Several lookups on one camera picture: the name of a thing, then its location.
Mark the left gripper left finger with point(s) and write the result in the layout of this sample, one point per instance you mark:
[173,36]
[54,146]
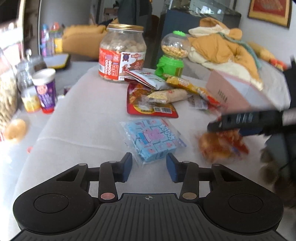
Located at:
[112,171]

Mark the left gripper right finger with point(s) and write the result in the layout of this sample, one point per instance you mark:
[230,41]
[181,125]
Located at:
[177,170]

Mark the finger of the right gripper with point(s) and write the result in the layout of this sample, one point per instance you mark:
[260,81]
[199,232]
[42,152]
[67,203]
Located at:
[253,119]
[251,131]

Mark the golden bread bun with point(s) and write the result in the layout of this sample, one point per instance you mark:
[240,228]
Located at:
[221,147]

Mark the blue Peppa Pig snack pack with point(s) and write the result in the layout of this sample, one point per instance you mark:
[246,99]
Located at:
[151,139]

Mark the red chicken snack pouch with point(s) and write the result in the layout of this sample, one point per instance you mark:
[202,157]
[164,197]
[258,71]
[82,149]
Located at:
[137,104]

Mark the pink cardboard box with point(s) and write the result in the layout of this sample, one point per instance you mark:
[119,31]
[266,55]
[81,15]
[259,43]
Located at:
[236,94]

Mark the yellow chip bag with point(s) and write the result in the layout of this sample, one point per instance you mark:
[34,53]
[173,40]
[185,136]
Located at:
[182,83]

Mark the small red label packet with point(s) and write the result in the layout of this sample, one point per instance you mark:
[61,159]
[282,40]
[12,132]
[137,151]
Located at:
[198,103]

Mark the beige cracker stick pack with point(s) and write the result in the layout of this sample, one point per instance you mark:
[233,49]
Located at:
[168,96]

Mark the yellow cream blanket pile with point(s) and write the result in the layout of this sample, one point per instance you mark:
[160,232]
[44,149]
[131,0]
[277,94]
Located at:
[217,47]

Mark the white silver snack bag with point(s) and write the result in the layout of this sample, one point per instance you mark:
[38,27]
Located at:
[148,79]

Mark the green gumball candy dispenser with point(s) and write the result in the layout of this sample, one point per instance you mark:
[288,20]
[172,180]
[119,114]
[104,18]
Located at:
[176,48]

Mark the framed red picture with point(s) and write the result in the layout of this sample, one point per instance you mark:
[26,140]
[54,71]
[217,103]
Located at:
[278,12]

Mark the clear plastic jar left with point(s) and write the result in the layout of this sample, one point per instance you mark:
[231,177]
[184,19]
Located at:
[25,71]

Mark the purple paper cup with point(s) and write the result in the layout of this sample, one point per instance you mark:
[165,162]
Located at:
[45,85]

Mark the large nut jar gold lid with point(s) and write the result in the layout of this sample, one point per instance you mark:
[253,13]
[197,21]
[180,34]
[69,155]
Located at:
[122,48]

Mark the orange bean bag cushion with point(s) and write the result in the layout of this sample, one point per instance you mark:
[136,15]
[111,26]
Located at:
[83,40]

